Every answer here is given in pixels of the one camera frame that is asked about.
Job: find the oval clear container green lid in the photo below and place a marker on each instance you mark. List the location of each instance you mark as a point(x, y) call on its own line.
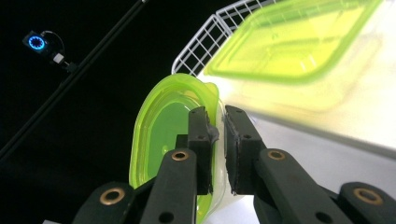
point(162, 124)

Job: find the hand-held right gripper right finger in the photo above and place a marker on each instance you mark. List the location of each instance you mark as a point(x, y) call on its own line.
point(244, 155)

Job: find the black stand pole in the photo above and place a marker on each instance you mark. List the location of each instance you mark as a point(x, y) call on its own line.
point(46, 107)

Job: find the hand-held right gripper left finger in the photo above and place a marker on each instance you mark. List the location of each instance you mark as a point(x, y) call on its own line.
point(199, 140)

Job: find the rectangular clear container green lid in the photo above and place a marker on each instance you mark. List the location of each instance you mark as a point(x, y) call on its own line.
point(286, 40)

